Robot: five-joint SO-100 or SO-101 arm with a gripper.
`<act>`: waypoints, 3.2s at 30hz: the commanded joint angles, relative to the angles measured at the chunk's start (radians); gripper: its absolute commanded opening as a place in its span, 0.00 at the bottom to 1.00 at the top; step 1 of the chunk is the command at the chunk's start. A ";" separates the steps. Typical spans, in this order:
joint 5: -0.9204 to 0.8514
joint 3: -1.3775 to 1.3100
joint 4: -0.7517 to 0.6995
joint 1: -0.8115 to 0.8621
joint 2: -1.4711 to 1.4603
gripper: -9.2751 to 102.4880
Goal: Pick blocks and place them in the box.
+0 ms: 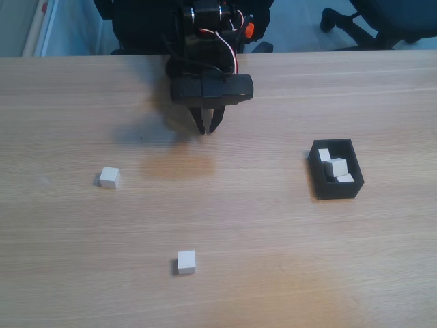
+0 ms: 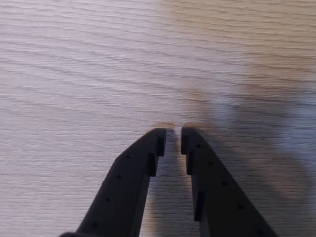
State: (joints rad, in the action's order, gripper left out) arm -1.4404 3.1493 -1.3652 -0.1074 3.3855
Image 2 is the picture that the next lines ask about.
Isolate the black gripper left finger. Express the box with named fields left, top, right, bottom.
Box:
left=59, top=127, right=167, bottom=237

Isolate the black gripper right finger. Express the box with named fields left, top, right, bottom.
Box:
left=181, top=126, right=279, bottom=237

